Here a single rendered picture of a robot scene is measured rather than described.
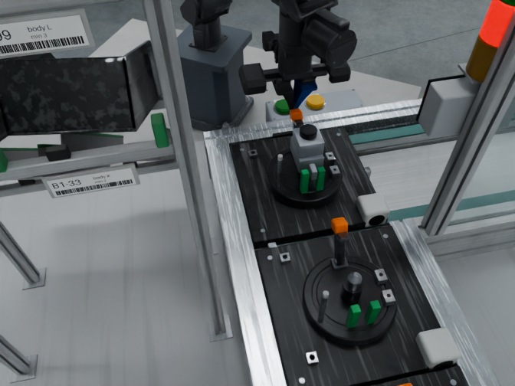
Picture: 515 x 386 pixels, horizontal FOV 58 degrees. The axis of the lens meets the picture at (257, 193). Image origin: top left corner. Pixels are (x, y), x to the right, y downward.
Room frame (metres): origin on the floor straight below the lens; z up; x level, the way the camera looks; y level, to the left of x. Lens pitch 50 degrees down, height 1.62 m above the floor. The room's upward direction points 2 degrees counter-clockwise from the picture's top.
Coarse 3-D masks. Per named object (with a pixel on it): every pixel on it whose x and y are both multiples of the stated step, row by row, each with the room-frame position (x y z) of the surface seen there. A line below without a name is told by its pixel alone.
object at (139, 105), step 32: (0, 64) 0.38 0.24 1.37; (32, 64) 0.38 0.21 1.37; (64, 64) 0.38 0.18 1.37; (96, 64) 0.38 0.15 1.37; (128, 64) 0.38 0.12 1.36; (0, 96) 0.36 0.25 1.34; (32, 96) 0.36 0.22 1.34; (64, 96) 0.36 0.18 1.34; (96, 96) 0.36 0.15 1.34; (128, 96) 0.36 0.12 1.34; (160, 96) 0.48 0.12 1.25; (32, 128) 0.35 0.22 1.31; (64, 128) 0.35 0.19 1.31; (96, 128) 0.35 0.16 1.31; (128, 128) 0.35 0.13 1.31
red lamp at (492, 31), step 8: (496, 0) 0.49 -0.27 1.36; (488, 8) 0.50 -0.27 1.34; (496, 8) 0.48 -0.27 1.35; (504, 8) 0.48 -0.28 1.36; (512, 8) 0.47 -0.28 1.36; (488, 16) 0.49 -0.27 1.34; (496, 16) 0.48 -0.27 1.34; (504, 16) 0.47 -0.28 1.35; (488, 24) 0.49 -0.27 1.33; (496, 24) 0.48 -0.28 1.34; (504, 24) 0.47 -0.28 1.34; (480, 32) 0.50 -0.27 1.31; (488, 32) 0.48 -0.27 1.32; (496, 32) 0.47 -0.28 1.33; (504, 32) 0.47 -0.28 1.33; (488, 40) 0.48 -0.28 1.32; (496, 40) 0.47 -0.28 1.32
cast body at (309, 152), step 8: (296, 128) 0.59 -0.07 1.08; (304, 128) 0.57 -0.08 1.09; (312, 128) 0.57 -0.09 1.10; (296, 136) 0.57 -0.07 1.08; (304, 136) 0.56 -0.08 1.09; (312, 136) 0.56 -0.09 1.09; (320, 136) 0.56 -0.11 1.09; (296, 144) 0.56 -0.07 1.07; (304, 144) 0.55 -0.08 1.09; (312, 144) 0.55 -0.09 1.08; (320, 144) 0.55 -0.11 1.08; (296, 152) 0.56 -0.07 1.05; (304, 152) 0.54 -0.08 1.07; (312, 152) 0.55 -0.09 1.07; (320, 152) 0.55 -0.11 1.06; (296, 160) 0.55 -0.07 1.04; (304, 160) 0.54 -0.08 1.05; (312, 160) 0.54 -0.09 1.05; (320, 160) 0.54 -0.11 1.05; (304, 168) 0.54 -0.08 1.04; (312, 168) 0.53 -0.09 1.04; (312, 176) 0.52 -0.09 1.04
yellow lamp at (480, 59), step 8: (480, 40) 0.49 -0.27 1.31; (480, 48) 0.48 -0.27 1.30; (488, 48) 0.47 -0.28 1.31; (496, 48) 0.47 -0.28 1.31; (472, 56) 0.49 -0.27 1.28; (480, 56) 0.48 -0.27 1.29; (488, 56) 0.47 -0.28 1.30; (472, 64) 0.49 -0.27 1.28; (480, 64) 0.48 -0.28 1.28; (488, 64) 0.47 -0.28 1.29; (472, 72) 0.48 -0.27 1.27; (480, 72) 0.47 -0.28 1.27; (480, 80) 0.47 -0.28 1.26
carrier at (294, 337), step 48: (384, 240) 0.43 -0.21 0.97; (288, 288) 0.35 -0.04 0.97; (336, 288) 0.33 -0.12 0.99; (384, 288) 0.33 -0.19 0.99; (288, 336) 0.27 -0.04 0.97; (336, 336) 0.26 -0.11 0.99; (384, 336) 0.26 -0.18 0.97; (432, 336) 0.25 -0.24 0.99; (288, 384) 0.20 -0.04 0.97; (336, 384) 0.20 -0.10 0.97
